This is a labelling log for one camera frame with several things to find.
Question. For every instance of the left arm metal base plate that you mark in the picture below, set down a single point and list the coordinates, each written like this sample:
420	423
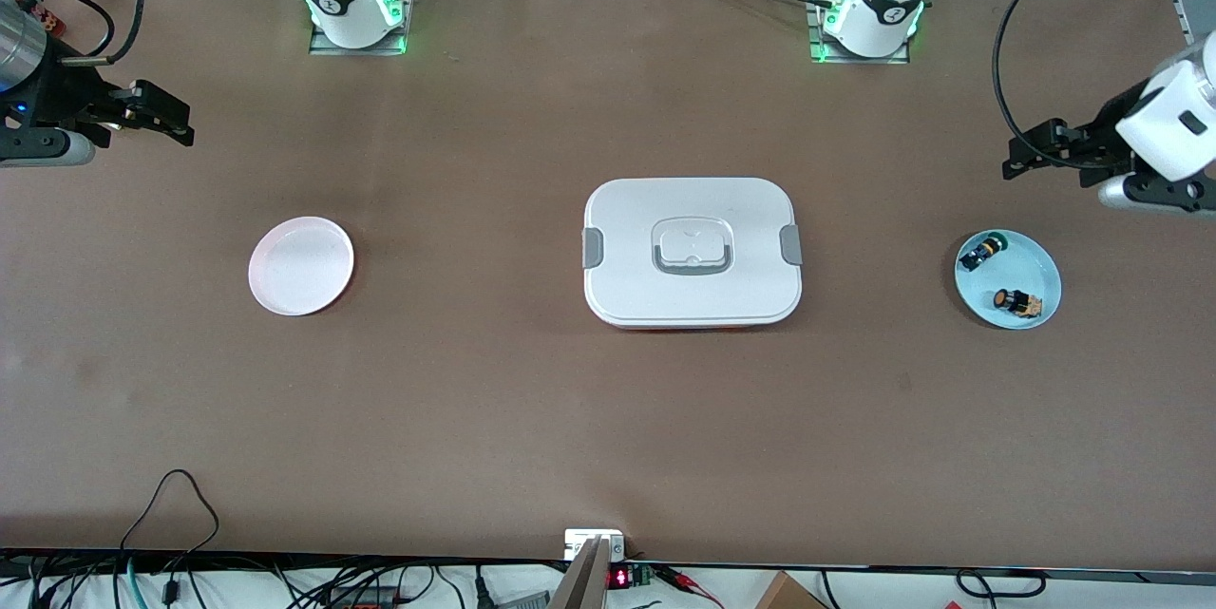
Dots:
860	60

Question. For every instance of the grey metal bar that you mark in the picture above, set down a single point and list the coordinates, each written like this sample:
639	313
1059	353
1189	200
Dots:
581	585

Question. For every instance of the light blue round plate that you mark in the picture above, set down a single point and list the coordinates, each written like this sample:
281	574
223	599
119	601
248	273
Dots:
1031	262

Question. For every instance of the red clip lead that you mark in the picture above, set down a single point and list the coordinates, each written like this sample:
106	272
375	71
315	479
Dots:
679	578

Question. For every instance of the small white device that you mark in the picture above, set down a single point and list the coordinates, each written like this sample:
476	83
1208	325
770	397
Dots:
579	542

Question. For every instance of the orange push button switch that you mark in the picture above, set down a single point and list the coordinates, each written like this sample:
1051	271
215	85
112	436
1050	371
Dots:
1018	303

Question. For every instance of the red digit display module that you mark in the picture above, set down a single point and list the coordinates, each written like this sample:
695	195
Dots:
619	579

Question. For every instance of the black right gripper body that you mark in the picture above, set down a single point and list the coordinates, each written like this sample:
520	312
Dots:
66	103

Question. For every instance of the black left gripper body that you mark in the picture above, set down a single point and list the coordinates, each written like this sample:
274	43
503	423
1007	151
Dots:
1100	131

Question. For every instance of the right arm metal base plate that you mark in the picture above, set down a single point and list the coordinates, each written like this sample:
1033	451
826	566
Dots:
361	50

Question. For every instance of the brown cardboard box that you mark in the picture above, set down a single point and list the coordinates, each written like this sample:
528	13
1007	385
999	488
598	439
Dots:
787	595

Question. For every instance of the pink round plate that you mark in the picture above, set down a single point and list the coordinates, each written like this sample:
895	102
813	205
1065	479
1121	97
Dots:
299	267

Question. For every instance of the red drink can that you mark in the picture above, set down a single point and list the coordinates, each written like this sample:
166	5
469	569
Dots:
43	18

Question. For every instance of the white lidded box grey latches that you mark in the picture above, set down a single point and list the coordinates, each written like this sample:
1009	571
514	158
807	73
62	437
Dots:
627	276

